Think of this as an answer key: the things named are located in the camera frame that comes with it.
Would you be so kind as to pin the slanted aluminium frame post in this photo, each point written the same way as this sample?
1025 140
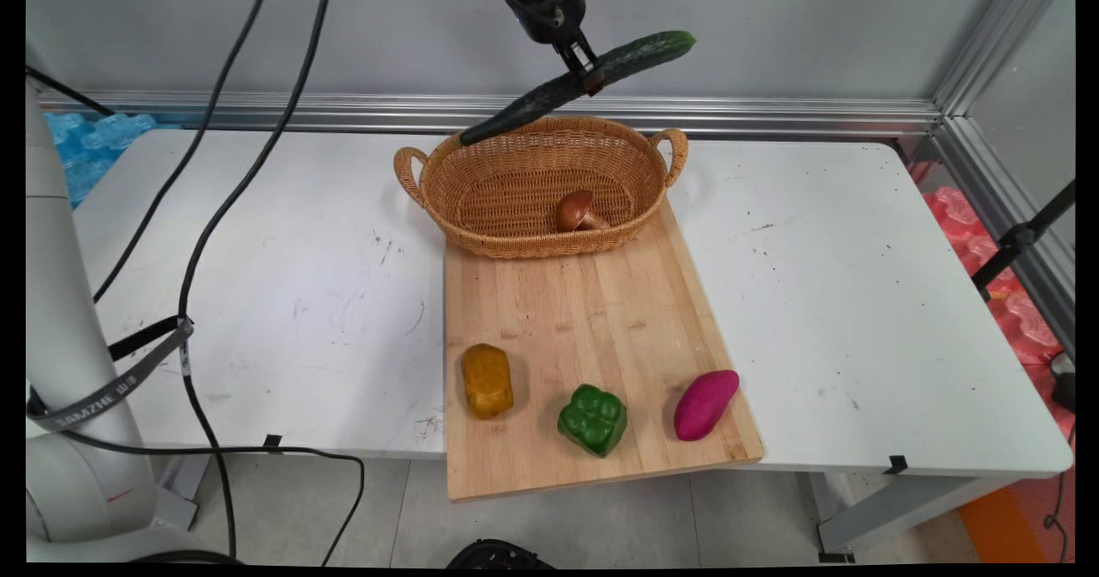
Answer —
1000 36

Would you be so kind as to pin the black box on floor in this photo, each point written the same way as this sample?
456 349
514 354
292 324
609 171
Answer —
1065 388

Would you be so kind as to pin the black table edge clip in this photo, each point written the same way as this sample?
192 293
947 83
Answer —
273 444
895 464

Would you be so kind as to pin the purple toy sweet potato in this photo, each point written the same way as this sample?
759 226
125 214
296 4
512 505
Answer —
704 405

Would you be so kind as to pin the grey table leg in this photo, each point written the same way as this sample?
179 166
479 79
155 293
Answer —
182 491

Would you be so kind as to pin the black tripod stand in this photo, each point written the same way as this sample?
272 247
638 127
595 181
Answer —
1017 240

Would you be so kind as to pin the brown toy mushroom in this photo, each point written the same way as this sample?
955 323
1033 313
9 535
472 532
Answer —
573 209

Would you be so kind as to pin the grey table leg frame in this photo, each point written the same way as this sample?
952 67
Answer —
893 508

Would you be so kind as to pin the wooden cutting board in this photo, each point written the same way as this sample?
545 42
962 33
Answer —
584 319

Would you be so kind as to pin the green toy bell pepper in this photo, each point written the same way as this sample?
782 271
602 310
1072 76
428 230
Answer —
592 420

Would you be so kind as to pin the horizontal aluminium frame rail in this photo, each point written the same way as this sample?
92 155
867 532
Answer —
773 115

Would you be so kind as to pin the red foam mat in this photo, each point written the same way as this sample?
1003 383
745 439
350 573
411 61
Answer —
1026 324

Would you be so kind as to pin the blue foam mat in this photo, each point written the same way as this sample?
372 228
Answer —
99 143

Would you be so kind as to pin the long dark green cucumber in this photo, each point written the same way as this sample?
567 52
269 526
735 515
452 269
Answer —
640 51

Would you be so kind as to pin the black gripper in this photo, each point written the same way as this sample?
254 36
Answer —
549 6

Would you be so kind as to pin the woven wicker basket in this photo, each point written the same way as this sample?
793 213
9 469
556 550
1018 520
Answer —
515 182

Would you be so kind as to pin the black round floor object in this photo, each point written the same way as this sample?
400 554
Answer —
498 555

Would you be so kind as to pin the yellow toy bell pepper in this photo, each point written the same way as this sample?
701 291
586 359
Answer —
487 379

